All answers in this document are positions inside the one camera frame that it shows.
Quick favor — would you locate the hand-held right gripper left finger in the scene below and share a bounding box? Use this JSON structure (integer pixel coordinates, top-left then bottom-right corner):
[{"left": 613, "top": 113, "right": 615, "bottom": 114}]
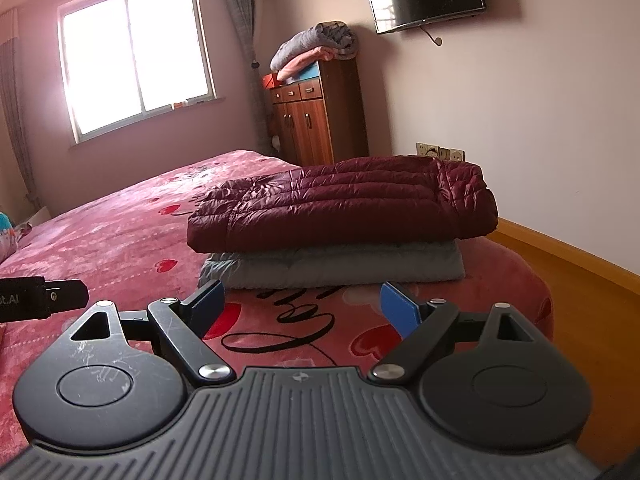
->
[{"left": 70, "top": 280, "right": 236, "bottom": 383}]

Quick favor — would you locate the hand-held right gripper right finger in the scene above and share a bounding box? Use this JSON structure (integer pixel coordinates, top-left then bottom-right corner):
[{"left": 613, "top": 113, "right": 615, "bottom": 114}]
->
[{"left": 370, "top": 281, "right": 538, "bottom": 383}]

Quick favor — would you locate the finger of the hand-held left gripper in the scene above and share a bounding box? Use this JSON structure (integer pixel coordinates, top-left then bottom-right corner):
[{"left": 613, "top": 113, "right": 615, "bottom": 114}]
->
[{"left": 44, "top": 280, "right": 90, "bottom": 317}]

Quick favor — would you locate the grey down jacket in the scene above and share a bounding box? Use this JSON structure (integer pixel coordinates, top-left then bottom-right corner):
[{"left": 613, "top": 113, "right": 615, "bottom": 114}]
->
[{"left": 198, "top": 239, "right": 467, "bottom": 291}]

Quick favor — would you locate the maroon down jacket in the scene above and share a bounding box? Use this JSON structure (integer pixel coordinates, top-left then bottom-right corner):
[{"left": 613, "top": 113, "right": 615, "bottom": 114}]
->
[{"left": 186, "top": 155, "right": 499, "bottom": 253}]

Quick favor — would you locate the teal printed quilt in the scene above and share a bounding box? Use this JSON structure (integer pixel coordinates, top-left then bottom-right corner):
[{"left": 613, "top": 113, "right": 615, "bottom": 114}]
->
[{"left": 0, "top": 210, "right": 21, "bottom": 263}]

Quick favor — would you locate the white bedside table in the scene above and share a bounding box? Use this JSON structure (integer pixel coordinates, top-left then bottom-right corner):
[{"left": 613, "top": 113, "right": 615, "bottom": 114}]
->
[{"left": 17, "top": 205, "right": 53, "bottom": 228}]

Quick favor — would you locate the bed with red blanket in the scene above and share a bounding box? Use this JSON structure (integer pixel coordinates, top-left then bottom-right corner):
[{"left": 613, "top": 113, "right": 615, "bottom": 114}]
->
[{"left": 0, "top": 149, "right": 555, "bottom": 461}]

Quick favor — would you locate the grey checked curtain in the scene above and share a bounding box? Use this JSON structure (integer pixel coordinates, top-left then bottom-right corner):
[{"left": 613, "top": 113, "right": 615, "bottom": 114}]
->
[
  {"left": 220, "top": 0, "right": 273, "bottom": 158},
  {"left": 0, "top": 37, "right": 38, "bottom": 211}
]

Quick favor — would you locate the wooden cabinet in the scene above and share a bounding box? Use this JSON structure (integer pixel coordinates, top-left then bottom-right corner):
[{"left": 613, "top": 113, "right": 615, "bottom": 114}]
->
[{"left": 268, "top": 57, "right": 370, "bottom": 167}]

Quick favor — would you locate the window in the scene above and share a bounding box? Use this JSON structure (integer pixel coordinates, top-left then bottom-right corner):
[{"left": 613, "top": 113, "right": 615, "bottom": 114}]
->
[{"left": 56, "top": 0, "right": 221, "bottom": 146}]

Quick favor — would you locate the blue folded cloth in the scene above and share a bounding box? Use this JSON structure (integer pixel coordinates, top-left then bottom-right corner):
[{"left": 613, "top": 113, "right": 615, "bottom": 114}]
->
[{"left": 285, "top": 62, "right": 321, "bottom": 85}]

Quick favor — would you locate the pink folded blanket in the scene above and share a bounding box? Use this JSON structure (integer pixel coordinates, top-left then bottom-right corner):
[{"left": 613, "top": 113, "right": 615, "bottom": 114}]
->
[{"left": 276, "top": 46, "right": 333, "bottom": 82}]

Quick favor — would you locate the grey folded blanket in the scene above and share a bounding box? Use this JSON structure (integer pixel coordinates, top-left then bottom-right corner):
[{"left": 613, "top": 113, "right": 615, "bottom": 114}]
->
[{"left": 270, "top": 21, "right": 360, "bottom": 72}]

